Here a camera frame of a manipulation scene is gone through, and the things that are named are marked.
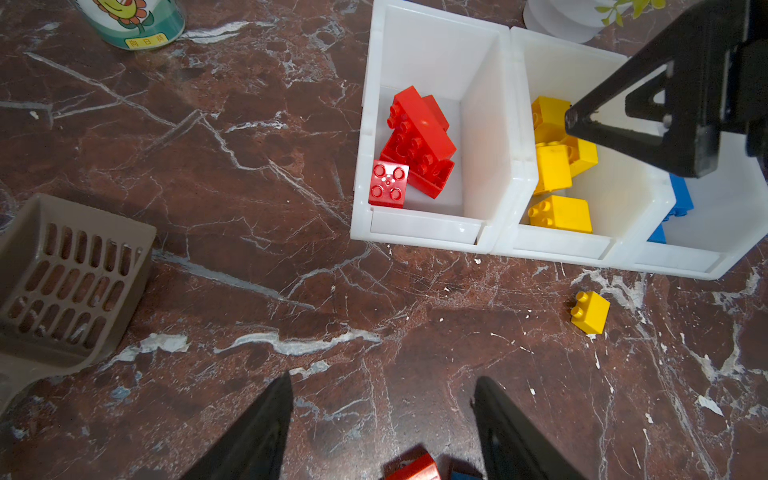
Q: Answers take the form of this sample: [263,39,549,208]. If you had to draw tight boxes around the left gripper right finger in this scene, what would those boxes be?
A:
[472,376,585,480]

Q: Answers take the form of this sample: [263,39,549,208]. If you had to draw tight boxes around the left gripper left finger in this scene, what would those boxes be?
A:
[183,373,293,479]

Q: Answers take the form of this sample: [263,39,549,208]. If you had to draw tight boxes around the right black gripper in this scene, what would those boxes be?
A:
[565,1,767,178]

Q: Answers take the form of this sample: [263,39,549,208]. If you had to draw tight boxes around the blue lego brick low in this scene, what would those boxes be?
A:
[450,471,482,480]

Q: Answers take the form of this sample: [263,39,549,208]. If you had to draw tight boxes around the red lego brick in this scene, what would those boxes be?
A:
[381,133,455,199]
[386,454,440,480]
[422,95,450,131]
[387,86,456,164]
[368,160,409,209]

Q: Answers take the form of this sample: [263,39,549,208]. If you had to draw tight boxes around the blue lego brick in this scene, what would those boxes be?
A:
[664,174,694,221]
[648,224,667,244]

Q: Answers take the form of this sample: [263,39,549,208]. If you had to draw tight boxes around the small yellow lego brick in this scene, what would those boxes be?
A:
[571,291,610,335]

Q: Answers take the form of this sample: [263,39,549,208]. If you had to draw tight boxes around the right white bin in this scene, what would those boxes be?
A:
[628,132,767,280]

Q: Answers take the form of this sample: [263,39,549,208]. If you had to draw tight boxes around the white bin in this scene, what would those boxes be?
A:
[350,1,536,253]
[493,27,674,270]
[628,132,767,280]

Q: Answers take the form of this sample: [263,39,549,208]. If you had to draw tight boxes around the middle white bin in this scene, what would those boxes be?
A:
[493,27,674,270]

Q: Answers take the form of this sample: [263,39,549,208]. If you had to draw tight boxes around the white potted flower plant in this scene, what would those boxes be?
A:
[523,0,667,43]

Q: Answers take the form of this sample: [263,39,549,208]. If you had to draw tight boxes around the left white bin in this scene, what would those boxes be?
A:
[350,1,536,253]

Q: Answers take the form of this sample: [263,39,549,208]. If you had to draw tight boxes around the brown slotted scoop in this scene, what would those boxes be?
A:
[1,194,156,409]

